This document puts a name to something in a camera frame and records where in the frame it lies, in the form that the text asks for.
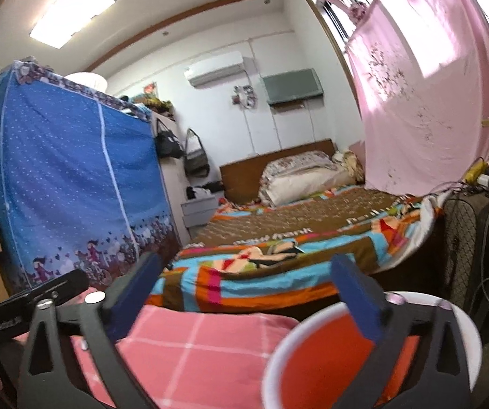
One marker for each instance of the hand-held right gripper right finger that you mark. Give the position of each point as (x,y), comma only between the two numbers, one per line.
(359,302)

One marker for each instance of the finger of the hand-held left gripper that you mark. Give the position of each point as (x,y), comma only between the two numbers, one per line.
(63,283)

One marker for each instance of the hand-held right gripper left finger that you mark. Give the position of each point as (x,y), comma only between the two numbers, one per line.
(136,289)

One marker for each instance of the orange bin with white rim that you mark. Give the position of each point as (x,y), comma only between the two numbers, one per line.
(317,362)

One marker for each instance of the pink checked blanket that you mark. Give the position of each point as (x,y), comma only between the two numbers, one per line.
(193,349)

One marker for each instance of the colourful striped quilt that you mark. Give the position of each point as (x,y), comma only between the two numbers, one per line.
(312,230)

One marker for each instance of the grey nightstand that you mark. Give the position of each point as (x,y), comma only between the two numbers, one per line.
(199,213)

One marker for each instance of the blue dotted fabric wardrobe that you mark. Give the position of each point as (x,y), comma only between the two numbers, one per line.
(65,170)

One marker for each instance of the white cabinet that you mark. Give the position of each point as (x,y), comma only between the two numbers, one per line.
(171,179)

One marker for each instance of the black mesh fan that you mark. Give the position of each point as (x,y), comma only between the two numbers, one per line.
(468,255)

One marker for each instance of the black cloth on nightstand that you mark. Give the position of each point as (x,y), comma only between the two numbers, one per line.
(212,188)

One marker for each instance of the cream pillow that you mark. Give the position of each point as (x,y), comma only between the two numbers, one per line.
(308,183)

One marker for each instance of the yellowish crumpled cloth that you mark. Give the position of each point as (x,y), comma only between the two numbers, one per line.
(350,166)

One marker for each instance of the grey hanging handbag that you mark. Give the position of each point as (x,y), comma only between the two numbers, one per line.
(196,157)

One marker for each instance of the black hanging bag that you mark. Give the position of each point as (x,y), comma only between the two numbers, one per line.
(168,142)

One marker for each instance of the floral folded quilt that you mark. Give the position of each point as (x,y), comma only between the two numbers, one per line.
(295,164)

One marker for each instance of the wooden bed headboard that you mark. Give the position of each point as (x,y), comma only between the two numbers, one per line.
(240,174)

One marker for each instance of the colourful clutter pile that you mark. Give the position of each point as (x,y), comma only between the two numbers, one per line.
(150,100)

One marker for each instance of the white lampshade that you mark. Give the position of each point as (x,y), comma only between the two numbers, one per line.
(86,82)

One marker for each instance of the white air conditioner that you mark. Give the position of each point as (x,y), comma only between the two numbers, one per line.
(212,68)

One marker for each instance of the ceiling light panel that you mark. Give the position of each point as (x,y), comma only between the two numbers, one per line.
(72,10)

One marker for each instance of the wall ornament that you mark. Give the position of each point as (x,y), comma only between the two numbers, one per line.
(244,96)

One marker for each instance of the green wall board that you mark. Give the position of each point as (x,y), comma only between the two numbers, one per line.
(291,87)

